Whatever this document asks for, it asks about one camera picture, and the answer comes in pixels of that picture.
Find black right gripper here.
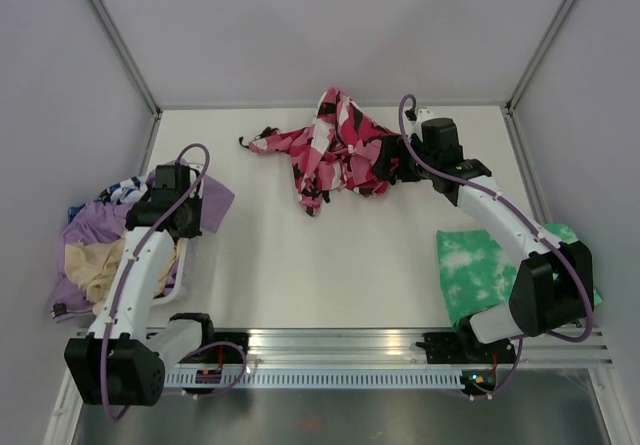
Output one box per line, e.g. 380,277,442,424
371,134,437,182

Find pink camouflage trousers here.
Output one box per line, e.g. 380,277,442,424
240,87,401,217

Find purple trousers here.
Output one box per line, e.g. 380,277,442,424
47,172,236,322

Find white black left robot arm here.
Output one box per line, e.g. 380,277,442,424
64,163,218,410

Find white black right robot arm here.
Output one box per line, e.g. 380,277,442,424
374,118,595,361

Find green white folded trousers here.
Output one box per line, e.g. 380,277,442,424
435,221,604,327

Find blue white patterned garment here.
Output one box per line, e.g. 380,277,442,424
67,176,149,231

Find beige garment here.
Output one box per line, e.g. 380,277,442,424
64,240,180,316

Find aluminium left side rail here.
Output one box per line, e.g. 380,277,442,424
135,112,162,175

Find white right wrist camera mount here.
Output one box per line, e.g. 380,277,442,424
407,108,437,138

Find aluminium frame rear rail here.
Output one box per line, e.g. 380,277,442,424
157,101,511,112

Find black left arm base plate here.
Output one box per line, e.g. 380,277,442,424
180,331,249,367

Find aluminium front rail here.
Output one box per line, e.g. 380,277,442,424
67,327,614,370

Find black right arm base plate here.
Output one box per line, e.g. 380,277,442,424
415,331,516,365

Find white slotted cable duct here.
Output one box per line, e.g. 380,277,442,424
165,368,492,393

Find aluminium frame rear left post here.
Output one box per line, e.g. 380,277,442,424
85,0,161,119

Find aluminium frame post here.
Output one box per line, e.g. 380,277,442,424
85,0,161,119
504,0,580,116

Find aluminium frame rear right post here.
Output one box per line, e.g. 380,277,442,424
504,0,580,116

